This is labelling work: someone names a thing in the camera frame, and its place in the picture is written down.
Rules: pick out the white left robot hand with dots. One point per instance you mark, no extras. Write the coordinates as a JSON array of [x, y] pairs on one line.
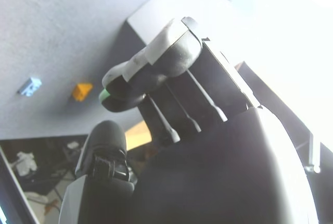
[[208, 177]]

